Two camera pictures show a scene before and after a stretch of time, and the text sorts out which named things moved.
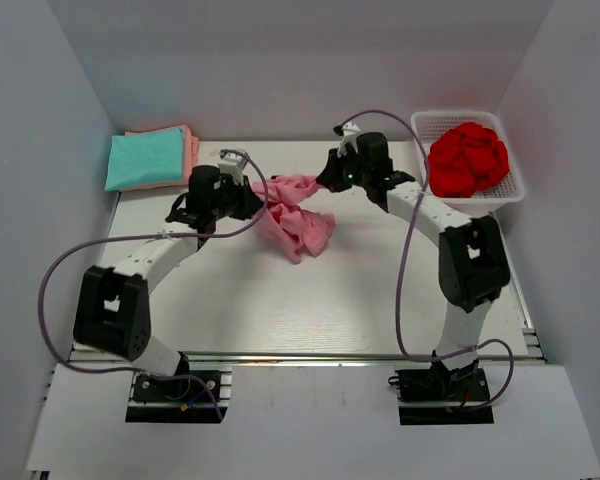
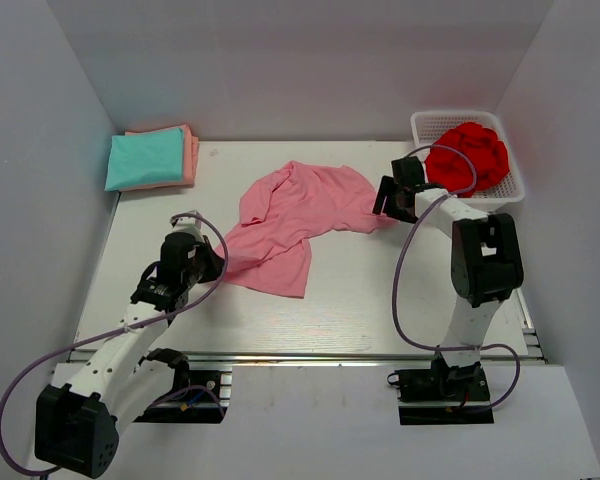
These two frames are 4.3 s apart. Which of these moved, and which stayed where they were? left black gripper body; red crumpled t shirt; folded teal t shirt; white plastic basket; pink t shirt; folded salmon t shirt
Moved: left black gripper body; pink t shirt
Stayed: folded teal t shirt; folded salmon t shirt; red crumpled t shirt; white plastic basket
